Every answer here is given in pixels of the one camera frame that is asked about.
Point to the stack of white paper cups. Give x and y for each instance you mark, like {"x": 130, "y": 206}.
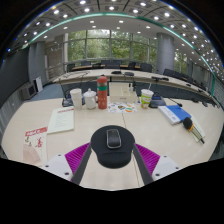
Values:
{"x": 76, "y": 99}

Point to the grey box cabinet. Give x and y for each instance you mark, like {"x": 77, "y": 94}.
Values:
{"x": 27, "y": 92}

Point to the blue and white book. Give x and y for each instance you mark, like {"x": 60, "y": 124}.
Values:
{"x": 175, "y": 114}

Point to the black mouse pad with wrist rest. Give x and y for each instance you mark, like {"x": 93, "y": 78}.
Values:
{"x": 113, "y": 158}

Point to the colourful sticker sheet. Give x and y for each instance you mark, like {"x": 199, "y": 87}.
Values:
{"x": 121, "y": 107}

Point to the white printed paper document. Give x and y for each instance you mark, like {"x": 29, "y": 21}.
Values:
{"x": 61, "y": 120}

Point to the group of round ceiling lights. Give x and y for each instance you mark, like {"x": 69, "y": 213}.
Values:
{"x": 110, "y": 8}

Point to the white standing panel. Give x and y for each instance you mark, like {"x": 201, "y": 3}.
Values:
{"x": 39, "y": 84}

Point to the long curved conference table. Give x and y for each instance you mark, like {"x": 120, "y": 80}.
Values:
{"x": 96, "y": 74}

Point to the white lidded ceramic mug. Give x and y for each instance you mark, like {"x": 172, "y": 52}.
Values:
{"x": 90, "y": 100}

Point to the white cardboard box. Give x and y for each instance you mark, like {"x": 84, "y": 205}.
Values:
{"x": 121, "y": 95}

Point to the group of dark office chairs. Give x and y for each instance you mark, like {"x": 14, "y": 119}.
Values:
{"x": 145, "y": 67}

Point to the white booklet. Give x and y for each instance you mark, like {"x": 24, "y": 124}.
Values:
{"x": 200, "y": 128}

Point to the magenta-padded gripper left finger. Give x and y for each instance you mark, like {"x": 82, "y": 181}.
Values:
{"x": 55, "y": 164}

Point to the red and white fan-print poster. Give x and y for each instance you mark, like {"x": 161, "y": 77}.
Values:
{"x": 35, "y": 146}

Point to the black computer mouse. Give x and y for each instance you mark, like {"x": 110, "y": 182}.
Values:
{"x": 113, "y": 138}

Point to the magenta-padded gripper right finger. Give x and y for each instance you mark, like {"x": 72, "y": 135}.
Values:
{"x": 166, "y": 165}

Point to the green-printed paper cup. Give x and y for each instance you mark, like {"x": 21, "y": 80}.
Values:
{"x": 146, "y": 99}

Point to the red bottle with green band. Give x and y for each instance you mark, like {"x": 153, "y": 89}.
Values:
{"x": 102, "y": 95}

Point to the black and yellow handheld microphone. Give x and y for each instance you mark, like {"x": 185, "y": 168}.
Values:
{"x": 188, "y": 124}

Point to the black gooseneck conference microphone unit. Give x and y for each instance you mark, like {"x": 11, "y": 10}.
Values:
{"x": 157, "y": 102}
{"x": 66, "y": 102}

